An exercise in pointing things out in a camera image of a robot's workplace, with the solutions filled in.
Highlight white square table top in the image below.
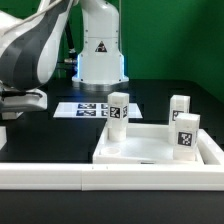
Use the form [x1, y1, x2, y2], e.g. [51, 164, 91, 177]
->
[92, 123, 204, 165]

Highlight white marker sheet with tags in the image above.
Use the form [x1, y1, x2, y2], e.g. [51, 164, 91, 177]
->
[53, 101, 143, 119]

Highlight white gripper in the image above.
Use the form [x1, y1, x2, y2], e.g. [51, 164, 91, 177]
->
[0, 82, 47, 113]

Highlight white U-shaped obstacle fence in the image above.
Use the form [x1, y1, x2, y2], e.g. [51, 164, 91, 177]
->
[0, 130, 224, 191]

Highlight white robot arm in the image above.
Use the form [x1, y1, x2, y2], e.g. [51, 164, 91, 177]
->
[0, 0, 129, 113]

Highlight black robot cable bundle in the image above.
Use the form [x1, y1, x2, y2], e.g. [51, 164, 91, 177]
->
[56, 19, 79, 73]

